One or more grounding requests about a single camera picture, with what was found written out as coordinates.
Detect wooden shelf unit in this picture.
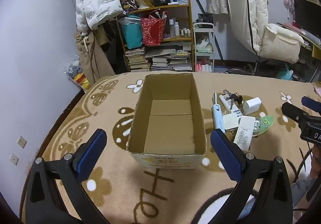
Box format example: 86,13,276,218
116,0,193,72

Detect cluttered desk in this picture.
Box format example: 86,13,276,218
277,22,321,82

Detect stack of papers and notebooks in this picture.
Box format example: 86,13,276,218
150,49,192,71

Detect bunch of keys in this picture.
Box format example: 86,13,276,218
223,89,243,114

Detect red gift bag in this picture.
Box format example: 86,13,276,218
141,11,167,46

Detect white square-button remote control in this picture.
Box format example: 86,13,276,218
233,116,256,151

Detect person's right hand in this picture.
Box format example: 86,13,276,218
310,146,321,180

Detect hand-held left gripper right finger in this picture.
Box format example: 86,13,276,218
210,129,294,224

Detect pink and white rolls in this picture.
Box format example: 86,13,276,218
196,62,212,72

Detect cardboard box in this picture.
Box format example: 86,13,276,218
127,73,207,170

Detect teal bag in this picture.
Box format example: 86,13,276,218
119,16,143,50

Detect white trolley cart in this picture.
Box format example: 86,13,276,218
193,22,215,73

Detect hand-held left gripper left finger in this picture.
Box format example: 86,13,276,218
24,128,111,224

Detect beige coat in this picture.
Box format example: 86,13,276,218
73,28,117,84

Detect calico plush toy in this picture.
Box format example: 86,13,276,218
196,35,210,48

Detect white electric toothbrush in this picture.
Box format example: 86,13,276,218
213,93,226,134

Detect white square box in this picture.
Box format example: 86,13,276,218
223,113,242,131

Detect white charger cube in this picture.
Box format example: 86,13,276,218
242,97,262,116

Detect beige brown printed blanket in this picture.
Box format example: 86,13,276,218
21,72,321,224

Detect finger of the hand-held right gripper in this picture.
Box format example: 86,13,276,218
301,96,321,114
281,102,311,128

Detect stack of books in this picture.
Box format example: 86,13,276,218
125,47,150,72

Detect green round card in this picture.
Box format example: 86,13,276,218
253,114,275,137

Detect teal watering can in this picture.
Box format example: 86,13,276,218
275,64,294,81

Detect white slim remote control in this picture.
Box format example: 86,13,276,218
219,94,243,116

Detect cream padded chair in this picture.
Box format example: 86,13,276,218
224,0,305,64

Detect black monitor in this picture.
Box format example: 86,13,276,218
293,0,321,39

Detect dark hanging clothes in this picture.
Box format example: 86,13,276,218
100,19,125,75

